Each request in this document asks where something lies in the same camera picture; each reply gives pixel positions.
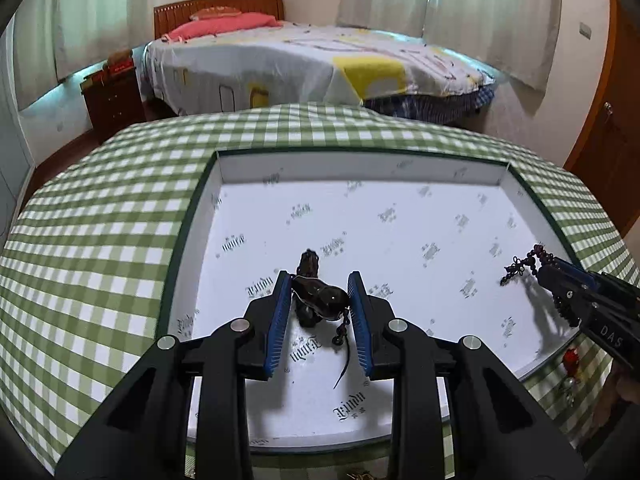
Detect dark carved bead pendant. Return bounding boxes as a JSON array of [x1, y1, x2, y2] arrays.
[[291, 248, 352, 388]]

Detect red tassel gold charm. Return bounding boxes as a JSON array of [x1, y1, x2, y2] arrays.
[[561, 347, 580, 406]]

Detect brown wooden door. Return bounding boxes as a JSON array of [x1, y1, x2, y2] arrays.
[[564, 0, 639, 235]]

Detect green white checkered tablecloth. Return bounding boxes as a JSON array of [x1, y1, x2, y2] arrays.
[[1, 104, 639, 472]]

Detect green tray white lining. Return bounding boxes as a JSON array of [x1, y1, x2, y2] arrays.
[[153, 146, 586, 456]]

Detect frosted glass wardrobe door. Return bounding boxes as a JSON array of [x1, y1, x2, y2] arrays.
[[0, 29, 34, 246]]

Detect bed with patterned sheet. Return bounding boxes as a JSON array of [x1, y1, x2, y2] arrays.
[[142, 22, 497, 125]]

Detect right white curtain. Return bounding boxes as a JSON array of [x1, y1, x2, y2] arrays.
[[337, 0, 562, 92]]

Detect white curtain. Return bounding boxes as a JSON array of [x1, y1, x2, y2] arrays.
[[337, 0, 562, 92], [13, 0, 152, 110]]

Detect dark wooden nightstand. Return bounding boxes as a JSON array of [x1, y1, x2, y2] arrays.
[[80, 67, 145, 142]]

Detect red boxes on nightstand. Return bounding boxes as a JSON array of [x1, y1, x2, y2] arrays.
[[80, 49, 134, 89]]

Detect pink pillow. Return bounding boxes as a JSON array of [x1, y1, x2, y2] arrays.
[[160, 12, 282, 42]]

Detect wooden headboard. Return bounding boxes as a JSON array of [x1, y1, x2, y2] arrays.
[[152, 0, 286, 42]]

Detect left white curtain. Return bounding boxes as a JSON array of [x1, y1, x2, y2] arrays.
[[13, 0, 152, 110]]

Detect white wall switch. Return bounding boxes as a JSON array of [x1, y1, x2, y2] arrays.
[[579, 22, 592, 39]]

